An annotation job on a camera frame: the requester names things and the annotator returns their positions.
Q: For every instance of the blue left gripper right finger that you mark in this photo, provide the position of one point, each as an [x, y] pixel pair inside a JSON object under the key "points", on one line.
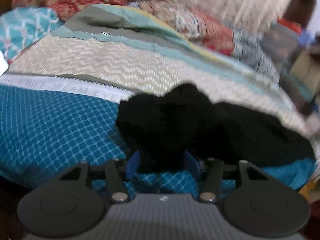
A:
{"points": [[192, 165]]}

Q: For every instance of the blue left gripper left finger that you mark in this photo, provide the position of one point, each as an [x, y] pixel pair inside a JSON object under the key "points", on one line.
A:
{"points": [[132, 166]]}

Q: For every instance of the black pants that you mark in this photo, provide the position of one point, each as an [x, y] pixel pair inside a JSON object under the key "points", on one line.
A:
{"points": [[164, 128]]}

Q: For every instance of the striped teal beige quilt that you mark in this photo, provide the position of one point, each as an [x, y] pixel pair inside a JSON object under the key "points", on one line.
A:
{"points": [[133, 49]]}

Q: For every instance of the cardboard box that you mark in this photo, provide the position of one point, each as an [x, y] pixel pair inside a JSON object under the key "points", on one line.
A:
{"points": [[306, 70]]}

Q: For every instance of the teal white patterned pillow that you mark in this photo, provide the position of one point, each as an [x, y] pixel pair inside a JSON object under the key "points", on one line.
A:
{"points": [[24, 26]]}

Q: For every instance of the red floral patchwork blanket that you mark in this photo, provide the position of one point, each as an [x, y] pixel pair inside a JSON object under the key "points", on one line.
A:
{"points": [[192, 22]]}

